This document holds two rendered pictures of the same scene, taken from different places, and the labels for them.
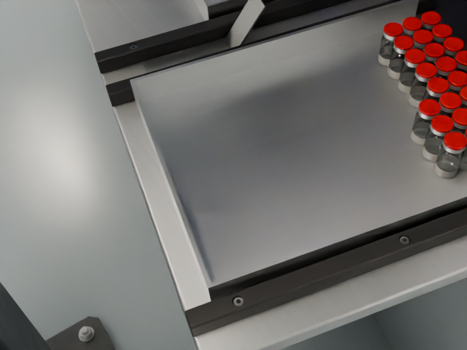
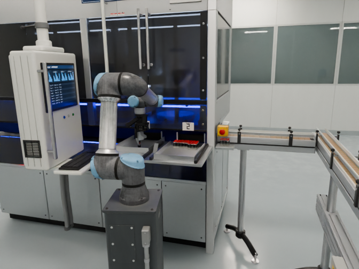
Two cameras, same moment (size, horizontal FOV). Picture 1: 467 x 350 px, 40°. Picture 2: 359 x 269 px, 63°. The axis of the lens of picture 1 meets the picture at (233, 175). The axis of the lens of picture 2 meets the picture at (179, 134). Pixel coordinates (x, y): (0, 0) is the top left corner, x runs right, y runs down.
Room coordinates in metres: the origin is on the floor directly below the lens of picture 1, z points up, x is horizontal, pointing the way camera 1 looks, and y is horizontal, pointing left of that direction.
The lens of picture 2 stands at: (-0.56, 1.50, 1.45)
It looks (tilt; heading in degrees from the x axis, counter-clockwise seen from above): 13 degrees down; 302
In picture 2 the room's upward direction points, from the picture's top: 1 degrees counter-clockwise
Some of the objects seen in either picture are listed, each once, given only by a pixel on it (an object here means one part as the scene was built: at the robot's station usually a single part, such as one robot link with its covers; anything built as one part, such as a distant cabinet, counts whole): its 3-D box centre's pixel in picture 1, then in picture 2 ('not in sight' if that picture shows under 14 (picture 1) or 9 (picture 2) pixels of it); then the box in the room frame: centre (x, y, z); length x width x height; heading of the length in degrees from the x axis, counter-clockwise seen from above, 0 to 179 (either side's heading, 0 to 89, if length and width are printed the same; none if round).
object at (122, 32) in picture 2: not in sight; (117, 58); (0.98, -0.16, 1.50); 0.47 x 0.01 x 0.59; 16
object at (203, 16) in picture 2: not in sight; (203, 73); (0.36, -0.33, 1.40); 0.04 x 0.01 x 0.80; 16
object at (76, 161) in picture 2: not in sight; (83, 158); (1.05, 0.18, 0.82); 0.40 x 0.14 x 0.02; 112
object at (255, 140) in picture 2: not in sight; (264, 137); (0.00, -0.61, 0.92); 0.69 x 0.16 x 0.16; 16
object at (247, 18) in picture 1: (203, 36); (153, 150); (0.55, 0.02, 0.91); 0.14 x 0.03 x 0.06; 106
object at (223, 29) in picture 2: not in sight; (223, 58); (0.43, -0.82, 1.50); 0.85 x 0.01 x 0.59; 106
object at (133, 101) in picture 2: not in sight; (137, 101); (0.64, 0.05, 1.23); 0.11 x 0.11 x 0.08; 22
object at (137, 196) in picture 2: not in sight; (133, 189); (0.36, 0.45, 0.84); 0.15 x 0.15 x 0.10
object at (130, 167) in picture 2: not in sight; (131, 167); (0.36, 0.45, 0.96); 0.13 x 0.12 x 0.14; 22
